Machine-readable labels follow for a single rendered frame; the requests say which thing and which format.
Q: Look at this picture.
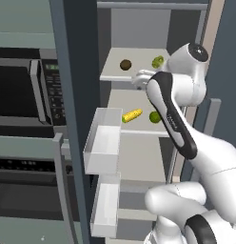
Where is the grey microwave door handle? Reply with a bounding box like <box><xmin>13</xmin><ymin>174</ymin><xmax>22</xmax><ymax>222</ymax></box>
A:
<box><xmin>29</xmin><ymin>59</ymin><xmax>50</xmax><ymax>125</ymax></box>

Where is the grey-green wall cupboard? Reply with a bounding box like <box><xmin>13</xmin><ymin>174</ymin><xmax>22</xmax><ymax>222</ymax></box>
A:
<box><xmin>0</xmin><ymin>0</ymin><xmax>58</xmax><ymax>51</ymax></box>

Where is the large white door bin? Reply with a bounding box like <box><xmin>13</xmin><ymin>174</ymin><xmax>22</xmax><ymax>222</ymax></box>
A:
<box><xmin>82</xmin><ymin>107</ymin><xmax>124</xmax><ymax>176</ymax></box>

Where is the small white door bin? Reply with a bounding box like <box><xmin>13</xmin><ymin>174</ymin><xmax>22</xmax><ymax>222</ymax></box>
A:
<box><xmin>89</xmin><ymin>172</ymin><xmax>122</xmax><ymax>239</ymax></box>

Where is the yellow corn cob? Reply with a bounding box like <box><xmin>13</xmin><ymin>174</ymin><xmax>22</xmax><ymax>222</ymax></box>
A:
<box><xmin>121</xmin><ymin>108</ymin><xmax>144</xmax><ymax>124</ymax></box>

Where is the grey freezer cabinet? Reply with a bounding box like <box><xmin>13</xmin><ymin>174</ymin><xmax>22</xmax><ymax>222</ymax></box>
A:
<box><xmin>96</xmin><ymin>0</ymin><xmax>226</xmax><ymax>244</ymax></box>

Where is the green lime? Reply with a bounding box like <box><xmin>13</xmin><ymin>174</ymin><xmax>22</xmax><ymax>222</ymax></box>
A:
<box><xmin>148</xmin><ymin>111</ymin><xmax>162</xmax><ymax>125</ymax></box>

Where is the brown kiwi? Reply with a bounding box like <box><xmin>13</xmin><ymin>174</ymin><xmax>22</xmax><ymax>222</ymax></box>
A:
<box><xmin>119</xmin><ymin>58</ymin><xmax>133</xmax><ymax>71</ymax></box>

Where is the dark grey fridge door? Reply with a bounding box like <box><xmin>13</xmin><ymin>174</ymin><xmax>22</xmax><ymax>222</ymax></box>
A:
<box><xmin>180</xmin><ymin>0</ymin><xmax>236</xmax><ymax>184</ymax></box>

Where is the green broccoli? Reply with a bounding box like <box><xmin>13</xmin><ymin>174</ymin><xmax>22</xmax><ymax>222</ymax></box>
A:
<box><xmin>151</xmin><ymin>55</ymin><xmax>166</xmax><ymax>70</ymax></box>

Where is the white freezer rack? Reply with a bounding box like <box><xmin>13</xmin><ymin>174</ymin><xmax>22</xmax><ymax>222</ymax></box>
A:
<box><xmin>99</xmin><ymin>47</ymin><xmax>172</xmax><ymax>83</ymax></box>
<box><xmin>107</xmin><ymin>89</ymin><xmax>188</xmax><ymax>138</ymax></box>
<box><xmin>117</xmin><ymin>208</ymin><xmax>159</xmax><ymax>222</ymax></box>

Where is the black microwave oven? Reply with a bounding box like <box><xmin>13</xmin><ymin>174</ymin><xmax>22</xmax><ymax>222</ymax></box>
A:
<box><xmin>0</xmin><ymin>47</ymin><xmax>69</xmax><ymax>138</ymax></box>

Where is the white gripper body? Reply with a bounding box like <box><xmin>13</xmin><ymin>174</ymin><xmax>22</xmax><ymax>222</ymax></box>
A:
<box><xmin>131</xmin><ymin>69</ymin><xmax>157</xmax><ymax>91</ymax></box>

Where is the dark grey freezer door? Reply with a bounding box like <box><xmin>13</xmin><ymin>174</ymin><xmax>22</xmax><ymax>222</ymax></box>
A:
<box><xmin>48</xmin><ymin>0</ymin><xmax>102</xmax><ymax>244</ymax></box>

